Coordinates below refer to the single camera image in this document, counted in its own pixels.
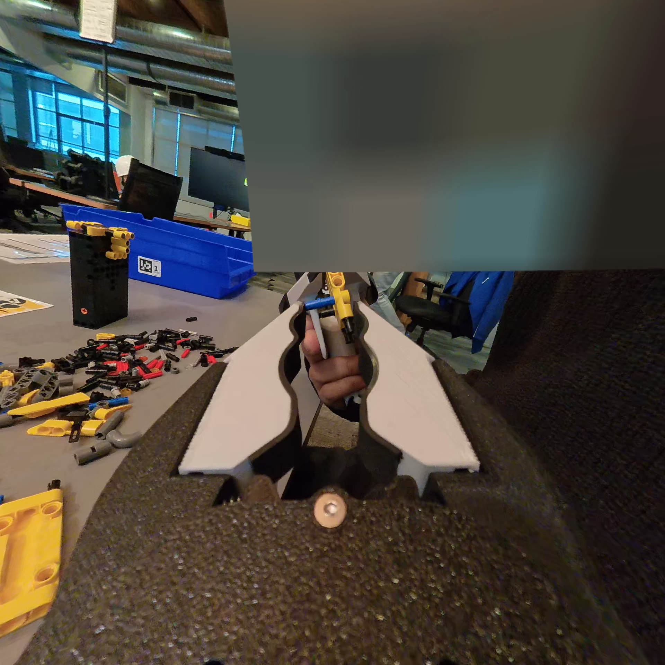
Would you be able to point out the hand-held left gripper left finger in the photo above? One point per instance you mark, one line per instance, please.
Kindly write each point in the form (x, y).
(239, 415)

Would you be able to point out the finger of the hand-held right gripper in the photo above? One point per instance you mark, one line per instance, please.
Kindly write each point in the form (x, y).
(297, 291)
(368, 288)

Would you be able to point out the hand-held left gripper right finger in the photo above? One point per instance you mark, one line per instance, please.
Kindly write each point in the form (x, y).
(421, 410)

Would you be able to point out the blue connector pin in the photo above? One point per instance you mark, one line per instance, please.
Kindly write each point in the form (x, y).
(317, 305)

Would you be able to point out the yellow panel brick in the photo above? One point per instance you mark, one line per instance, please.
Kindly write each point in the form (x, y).
(340, 299)

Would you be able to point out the black brick tower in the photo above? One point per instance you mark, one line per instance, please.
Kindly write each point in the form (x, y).
(98, 291)

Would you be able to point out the yellow brick assembly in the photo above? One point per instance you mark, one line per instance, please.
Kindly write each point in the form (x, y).
(26, 561)

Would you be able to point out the grey elbow piece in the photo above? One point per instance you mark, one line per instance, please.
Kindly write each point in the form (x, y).
(122, 439)

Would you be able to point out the person's right hand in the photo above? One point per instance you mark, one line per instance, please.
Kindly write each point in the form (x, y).
(337, 379)

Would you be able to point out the black office chair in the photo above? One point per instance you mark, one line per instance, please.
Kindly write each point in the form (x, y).
(441, 311)

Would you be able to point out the yellow parts tray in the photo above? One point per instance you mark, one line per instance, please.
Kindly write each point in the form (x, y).
(241, 220)

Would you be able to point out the blue storage bin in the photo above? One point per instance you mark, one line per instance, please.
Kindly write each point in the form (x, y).
(197, 260)

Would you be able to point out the background wooden desk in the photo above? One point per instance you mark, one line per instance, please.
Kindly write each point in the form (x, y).
(208, 221)

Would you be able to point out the blue jacket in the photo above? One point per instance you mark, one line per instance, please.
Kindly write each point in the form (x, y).
(483, 306)

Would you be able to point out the yellow fin piece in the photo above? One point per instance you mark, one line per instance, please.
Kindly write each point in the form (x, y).
(111, 413)

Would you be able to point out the long grey tube connector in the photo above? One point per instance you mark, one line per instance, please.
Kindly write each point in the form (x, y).
(109, 425)

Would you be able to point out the black monitor screen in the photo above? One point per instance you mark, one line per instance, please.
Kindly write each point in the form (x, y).
(218, 179)

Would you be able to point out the short grey tube connector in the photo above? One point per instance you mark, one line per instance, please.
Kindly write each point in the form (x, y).
(93, 453)

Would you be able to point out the black tilted panel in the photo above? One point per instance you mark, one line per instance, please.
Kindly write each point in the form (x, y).
(150, 192)

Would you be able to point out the pile of mixed toy bricks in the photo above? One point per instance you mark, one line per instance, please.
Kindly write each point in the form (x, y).
(52, 405)

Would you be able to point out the yellow wing piece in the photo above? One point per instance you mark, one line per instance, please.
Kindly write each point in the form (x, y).
(49, 427)

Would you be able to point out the yellow black sticker sheet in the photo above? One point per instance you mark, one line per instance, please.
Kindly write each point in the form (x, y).
(21, 304)

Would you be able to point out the printed paper sheet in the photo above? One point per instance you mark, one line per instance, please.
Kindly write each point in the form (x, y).
(31, 247)

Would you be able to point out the white sign on pole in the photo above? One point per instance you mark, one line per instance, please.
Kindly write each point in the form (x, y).
(97, 18)

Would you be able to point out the metal duct bundle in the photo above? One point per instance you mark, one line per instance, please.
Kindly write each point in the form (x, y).
(182, 78)

